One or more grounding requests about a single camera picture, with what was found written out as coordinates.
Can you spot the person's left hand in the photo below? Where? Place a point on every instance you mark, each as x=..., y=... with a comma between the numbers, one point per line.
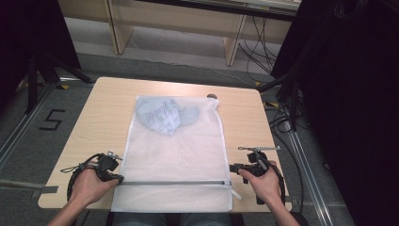
x=89, y=188

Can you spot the black metal stand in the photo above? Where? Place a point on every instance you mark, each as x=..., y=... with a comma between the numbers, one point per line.
x=40, y=75
x=288, y=94

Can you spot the white mesh laundry bag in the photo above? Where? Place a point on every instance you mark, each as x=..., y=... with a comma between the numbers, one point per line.
x=175, y=157

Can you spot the light blue garment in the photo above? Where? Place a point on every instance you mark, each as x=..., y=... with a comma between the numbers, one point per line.
x=163, y=114

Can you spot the dark round table grommet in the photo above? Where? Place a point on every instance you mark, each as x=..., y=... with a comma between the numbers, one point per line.
x=212, y=95

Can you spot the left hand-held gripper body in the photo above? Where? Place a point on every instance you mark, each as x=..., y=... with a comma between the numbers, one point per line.
x=106, y=163

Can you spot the black curtain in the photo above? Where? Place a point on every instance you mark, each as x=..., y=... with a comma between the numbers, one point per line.
x=351, y=109
x=28, y=37

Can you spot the person's legs in jeans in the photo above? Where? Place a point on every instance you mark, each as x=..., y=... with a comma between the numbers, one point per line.
x=172, y=219

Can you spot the metal floor rail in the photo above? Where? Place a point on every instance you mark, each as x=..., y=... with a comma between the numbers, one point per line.
x=307, y=175
x=22, y=125

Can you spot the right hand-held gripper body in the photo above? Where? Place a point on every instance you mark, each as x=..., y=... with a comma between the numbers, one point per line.
x=257, y=163

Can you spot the light wooden shelf unit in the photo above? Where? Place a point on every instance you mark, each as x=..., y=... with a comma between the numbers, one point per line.
x=175, y=19

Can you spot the person's right hand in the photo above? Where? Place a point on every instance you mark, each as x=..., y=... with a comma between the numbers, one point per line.
x=265, y=185

